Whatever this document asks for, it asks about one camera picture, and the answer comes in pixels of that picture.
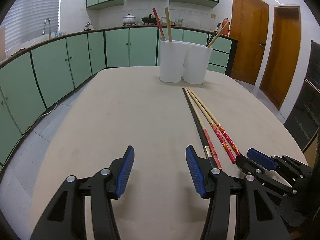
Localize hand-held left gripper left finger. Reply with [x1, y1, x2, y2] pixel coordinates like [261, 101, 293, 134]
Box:
[30, 145, 135, 240]

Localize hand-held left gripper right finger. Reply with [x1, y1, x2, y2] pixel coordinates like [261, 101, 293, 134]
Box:
[185, 145, 290, 240]

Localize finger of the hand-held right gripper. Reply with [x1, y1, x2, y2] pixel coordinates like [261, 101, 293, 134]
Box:
[247, 148, 309, 180]
[236, 154, 297, 196]

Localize dark chopstick with red section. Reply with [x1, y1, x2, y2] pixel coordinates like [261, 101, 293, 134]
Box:
[184, 87, 223, 169]

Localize black chopstick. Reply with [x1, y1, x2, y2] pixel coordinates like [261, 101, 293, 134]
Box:
[208, 23, 222, 47]
[182, 87, 217, 168]

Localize wooden chopstick red patterned end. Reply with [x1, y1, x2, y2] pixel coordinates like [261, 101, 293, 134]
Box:
[186, 87, 236, 163]
[188, 87, 242, 156]
[152, 8, 166, 41]

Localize white two-compartment utensil holder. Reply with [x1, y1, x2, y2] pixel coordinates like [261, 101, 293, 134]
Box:
[159, 39, 213, 85]

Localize plain wooden chopstick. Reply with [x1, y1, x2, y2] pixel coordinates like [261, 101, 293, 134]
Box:
[206, 23, 229, 48]
[164, 7, 173, 42]

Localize cardboard box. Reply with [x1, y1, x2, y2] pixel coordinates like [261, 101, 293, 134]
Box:
[302, 135, 320, 156]

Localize dark glass-front cabinet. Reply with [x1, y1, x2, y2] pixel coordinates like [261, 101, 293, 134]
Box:
[284, 39, 320, 153]

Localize plain wooden door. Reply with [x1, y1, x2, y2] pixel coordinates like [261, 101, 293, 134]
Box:
[259, 6, 302, 110]

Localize red thermos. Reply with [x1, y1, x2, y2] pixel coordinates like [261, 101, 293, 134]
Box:
[222, 17, 232, 37]

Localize green lower kitchen cabinets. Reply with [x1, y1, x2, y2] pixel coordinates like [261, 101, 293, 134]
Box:
[0, 26, 238, 172]

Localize silver cooking pot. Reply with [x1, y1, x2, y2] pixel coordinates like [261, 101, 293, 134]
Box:
[122, 14, 137, 26]

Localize black wok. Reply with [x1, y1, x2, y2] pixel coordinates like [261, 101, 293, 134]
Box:
[141, 14, 157, 26]

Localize metal kitchen faucet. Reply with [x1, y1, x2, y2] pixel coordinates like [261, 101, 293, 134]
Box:
[42, 18, 52, 39]

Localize white window blinds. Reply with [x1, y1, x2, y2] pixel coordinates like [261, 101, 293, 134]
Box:
[0, 0, 63, 53]

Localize white power cable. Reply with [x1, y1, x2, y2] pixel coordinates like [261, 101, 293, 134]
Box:
[25, 100, 59, 131]

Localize wooden door with handle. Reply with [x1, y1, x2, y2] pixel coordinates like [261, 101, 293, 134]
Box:
[229, 0, 270, 85]

